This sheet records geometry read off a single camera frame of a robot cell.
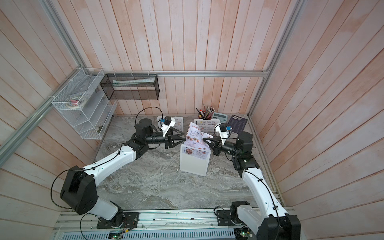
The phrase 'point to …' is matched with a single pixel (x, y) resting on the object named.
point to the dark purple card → (237, 123)
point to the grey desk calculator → (222, 117)
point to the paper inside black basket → (120, 82)
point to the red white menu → (194, 145)
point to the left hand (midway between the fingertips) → (184, 138)
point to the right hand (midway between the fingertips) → (204, 139)
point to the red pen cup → (207, 114)
